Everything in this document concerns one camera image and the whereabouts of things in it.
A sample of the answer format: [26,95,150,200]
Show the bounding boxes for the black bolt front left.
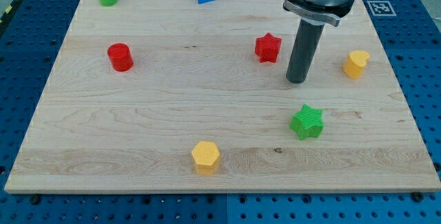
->
[29,194,41,205]

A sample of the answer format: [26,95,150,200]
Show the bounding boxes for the red star block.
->
[254,32,282,63]

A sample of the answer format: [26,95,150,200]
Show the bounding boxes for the black bolt front right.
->
[411,192,424,203]

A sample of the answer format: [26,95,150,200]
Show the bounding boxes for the light wooden board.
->
[5,0,440,194]

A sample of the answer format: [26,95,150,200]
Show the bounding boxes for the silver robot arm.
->
[283,0,355,83]

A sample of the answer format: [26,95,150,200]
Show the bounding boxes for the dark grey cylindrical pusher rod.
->
[286,19,324,84]

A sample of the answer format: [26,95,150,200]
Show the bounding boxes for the green star block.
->
[289,104,325,141]

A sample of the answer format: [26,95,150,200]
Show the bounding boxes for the red cylinder block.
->
[107,43,134,72]

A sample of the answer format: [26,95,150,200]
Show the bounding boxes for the silver black tool clamp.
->
[283,0,355,27]

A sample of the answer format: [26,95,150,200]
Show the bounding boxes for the yellow hexagon block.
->
[192,141,221,175]

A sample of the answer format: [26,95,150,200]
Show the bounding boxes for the white fiducial marker tag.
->
[367,0,396,17]

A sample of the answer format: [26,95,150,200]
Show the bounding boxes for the black bolt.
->
[29,194,41,205]
[411,192,424,203]

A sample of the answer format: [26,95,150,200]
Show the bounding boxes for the yellow heart block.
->
[342,50,370,79]

